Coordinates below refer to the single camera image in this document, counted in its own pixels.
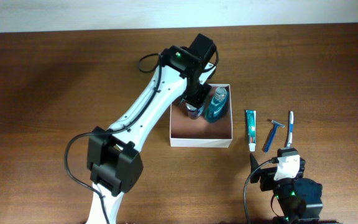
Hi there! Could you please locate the clear spray bottle dark liquid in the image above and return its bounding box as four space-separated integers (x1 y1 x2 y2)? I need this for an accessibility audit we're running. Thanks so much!
186 103 204 119

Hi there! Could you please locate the teal Listerine mouthwash bottle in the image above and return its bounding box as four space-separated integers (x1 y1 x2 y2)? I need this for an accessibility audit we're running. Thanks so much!
204 86 229 123

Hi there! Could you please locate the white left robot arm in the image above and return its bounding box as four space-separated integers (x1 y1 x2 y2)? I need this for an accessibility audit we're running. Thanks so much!
86 34 218 223

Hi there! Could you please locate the white box pink interior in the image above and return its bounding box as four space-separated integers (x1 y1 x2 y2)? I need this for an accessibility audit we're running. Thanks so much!
170 97 234 148

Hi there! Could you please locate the blue disposable razor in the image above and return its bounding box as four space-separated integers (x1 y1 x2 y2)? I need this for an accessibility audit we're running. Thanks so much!
264 120 285 152

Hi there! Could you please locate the teal Colgate toothpaste tube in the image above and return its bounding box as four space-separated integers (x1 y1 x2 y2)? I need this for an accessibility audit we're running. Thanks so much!
246 110 256 152

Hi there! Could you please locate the blue white toothbrush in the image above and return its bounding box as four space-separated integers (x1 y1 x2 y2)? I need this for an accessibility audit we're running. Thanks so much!
286 111 294 147

